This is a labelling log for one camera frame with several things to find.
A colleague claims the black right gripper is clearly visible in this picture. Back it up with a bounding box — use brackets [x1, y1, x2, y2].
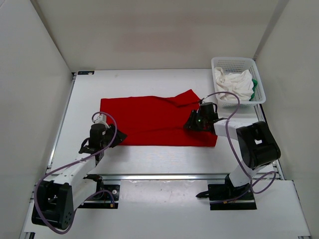
[183, 111, 208, 132]

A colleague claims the red t-shirt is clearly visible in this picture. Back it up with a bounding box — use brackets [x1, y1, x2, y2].
[100, 90, 217, 147]

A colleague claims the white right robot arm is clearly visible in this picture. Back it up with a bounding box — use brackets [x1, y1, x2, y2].
[184, 102, 281, 199]

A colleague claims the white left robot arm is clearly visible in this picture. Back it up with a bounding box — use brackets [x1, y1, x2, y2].
[31, 123, 127, 234]

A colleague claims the white t-shirt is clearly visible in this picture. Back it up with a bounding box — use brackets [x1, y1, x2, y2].
[214, 67, 254, 101]

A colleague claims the white plastic laundry basket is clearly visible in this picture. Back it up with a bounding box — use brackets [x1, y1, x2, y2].
[211, 57, 266, 108]

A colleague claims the green t-shirt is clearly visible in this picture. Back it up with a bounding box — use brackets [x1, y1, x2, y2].
[249, 79, 258, 101]

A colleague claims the small dark table label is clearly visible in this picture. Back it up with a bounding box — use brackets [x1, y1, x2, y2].
[77, 71, 95, 75]

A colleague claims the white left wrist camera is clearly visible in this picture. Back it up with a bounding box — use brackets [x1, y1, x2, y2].
[92, 115, 109, 128]

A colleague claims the aluminium table frame rail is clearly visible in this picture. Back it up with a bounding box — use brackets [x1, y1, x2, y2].
[253, 104, 285, 180]

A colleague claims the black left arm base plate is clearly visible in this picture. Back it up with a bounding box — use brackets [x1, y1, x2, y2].
[79, 181, 121, 209]

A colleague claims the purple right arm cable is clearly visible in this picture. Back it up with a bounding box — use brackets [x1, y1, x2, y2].
[199, 91, 277, 195]

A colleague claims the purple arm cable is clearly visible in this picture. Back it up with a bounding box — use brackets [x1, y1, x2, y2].
[34, 112, 117, 235]
[199, 91, 277, 195]

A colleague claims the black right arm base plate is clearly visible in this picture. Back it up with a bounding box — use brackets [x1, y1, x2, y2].
[196, 184, 257, 211]

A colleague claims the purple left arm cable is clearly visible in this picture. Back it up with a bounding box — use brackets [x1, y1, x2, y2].
[34, 112, 117, 235]

